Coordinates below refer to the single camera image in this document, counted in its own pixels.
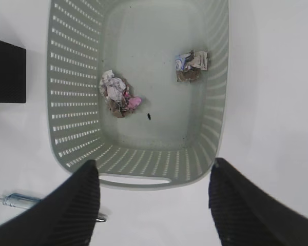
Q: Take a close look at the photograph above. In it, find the paper ball pinkish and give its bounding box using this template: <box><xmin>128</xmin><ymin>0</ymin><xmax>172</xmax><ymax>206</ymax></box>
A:
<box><xmin>99</xmin><ymin>70</ymin><xmax>142</xmax><ymax>118</ymax></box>

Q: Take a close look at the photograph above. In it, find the blue clear grey pen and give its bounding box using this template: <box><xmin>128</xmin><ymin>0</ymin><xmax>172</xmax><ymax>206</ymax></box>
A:
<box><xmin>0</xmin><ymin>193</ymin><xmax>108</xmax><ymax>222</ymax></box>

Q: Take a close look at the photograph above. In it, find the grey green plastic basket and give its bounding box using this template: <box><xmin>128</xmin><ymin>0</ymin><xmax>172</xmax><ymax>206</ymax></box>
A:
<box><xmin>47</xmin><ymin>1</ymin><xmax>229</xmax><ymax>189</ymax></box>

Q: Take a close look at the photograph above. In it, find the paper ball greenish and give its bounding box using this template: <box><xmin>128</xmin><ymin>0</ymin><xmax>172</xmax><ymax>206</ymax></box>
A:
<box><xmin>175</xmin><ymin>50</ymin><xmax>209</xmax><ymax>82</ymax></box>

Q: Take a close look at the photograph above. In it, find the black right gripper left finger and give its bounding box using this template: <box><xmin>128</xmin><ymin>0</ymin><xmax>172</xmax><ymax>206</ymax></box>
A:
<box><xmin>0</xmin><ymin>160</ymin><xmax>100</xmax><ymax>245</ymax></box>

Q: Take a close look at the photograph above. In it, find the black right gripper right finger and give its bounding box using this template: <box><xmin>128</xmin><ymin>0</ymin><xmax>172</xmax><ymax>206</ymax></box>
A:
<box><xmin>208</xmin><ymin>158</ymin><xmax>308</xmax><ymax>245</ymax></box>

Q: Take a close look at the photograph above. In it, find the black mesh pen holder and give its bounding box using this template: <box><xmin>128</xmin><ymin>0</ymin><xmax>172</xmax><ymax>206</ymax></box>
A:
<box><xmin>0</xmin><ymin>40</ymin><xmax>26</xmax><ymax>104</ymax></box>

